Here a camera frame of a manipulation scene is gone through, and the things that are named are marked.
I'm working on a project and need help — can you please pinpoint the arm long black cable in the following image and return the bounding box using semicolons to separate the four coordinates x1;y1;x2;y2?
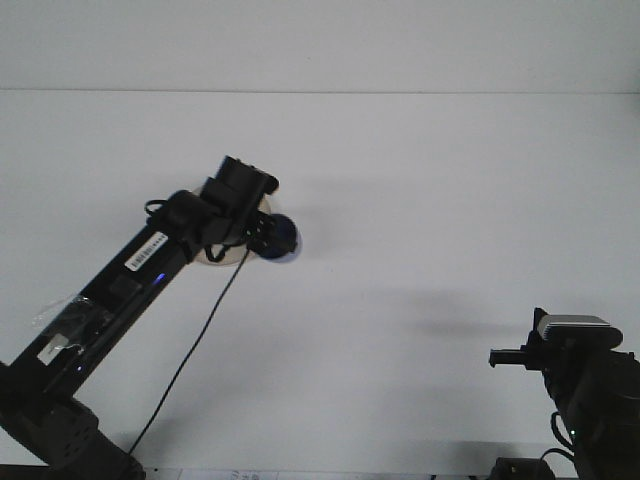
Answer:
127;244;251;456

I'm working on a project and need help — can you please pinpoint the pale round plate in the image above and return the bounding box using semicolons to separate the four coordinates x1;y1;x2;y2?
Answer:
193;183;274;268

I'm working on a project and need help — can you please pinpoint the pale blue cup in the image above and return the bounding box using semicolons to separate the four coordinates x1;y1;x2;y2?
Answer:
259;213;303;263

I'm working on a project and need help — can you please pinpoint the arm grey camera box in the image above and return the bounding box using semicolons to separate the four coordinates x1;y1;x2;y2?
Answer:
541;312;625;349

